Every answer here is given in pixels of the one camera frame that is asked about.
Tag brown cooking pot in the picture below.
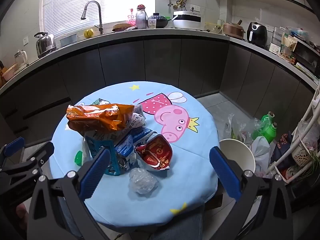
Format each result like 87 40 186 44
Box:
222 20 246 39

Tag white plastic bag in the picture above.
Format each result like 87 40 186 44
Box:
251 136 271 173

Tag steel kitchen faucet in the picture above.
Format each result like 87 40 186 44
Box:
80 1 104 35

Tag green plastic bottle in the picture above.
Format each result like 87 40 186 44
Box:
260 111 275 130
252 122 278 143

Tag red snack packet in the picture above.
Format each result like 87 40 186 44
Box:
135 134 174 171

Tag white storage rack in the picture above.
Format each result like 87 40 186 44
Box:
265 80 320 179

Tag dark kitchen base cabinets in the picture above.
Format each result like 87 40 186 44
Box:
0 27 320 150

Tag wooden bowl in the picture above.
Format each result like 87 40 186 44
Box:
112 23 132 32

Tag dark printed bag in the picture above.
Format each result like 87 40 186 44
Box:
270 132 293 167

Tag black countertop oven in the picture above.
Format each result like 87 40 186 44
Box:
291 40 320 79

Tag window blinds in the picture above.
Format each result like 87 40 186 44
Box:
41 0 155 38

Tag black clay pot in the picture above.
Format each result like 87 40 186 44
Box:
147 13 169 28

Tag glass jar with red lid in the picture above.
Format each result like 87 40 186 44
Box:
136 4 147 29

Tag orange snack bag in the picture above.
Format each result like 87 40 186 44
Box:
66 103 135 132

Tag pink soap bottle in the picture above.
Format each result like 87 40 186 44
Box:
127 9 137 26

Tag black air fryer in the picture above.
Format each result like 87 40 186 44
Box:
247 22 268 48

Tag steel kettle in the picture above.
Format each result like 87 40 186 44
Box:
34 32 57 58

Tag packaged food bag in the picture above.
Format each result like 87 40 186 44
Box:
279 32 298 64

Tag white paper bucket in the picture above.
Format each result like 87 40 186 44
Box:
219 139 256 178

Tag blue white milk carton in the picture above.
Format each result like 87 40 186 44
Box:
82 131 130 177

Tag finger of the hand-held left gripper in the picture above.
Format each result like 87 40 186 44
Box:
0 137 25 164
0 141 55 180

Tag white printed carton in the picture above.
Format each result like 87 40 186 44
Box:
126 104 147 133

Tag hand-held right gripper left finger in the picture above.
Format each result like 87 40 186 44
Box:
26 148 111 240

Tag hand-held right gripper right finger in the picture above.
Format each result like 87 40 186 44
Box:
209 146 293 240

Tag cartoon pig printed tablecloth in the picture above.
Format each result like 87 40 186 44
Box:
49 81 220 227

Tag white electric cooker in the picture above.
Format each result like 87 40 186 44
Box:
172 10 203 29

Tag blue and white packet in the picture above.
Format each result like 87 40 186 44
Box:
114 126 157 160

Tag crumpled clear plastic wrap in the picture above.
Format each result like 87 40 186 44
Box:
129 167 158 195

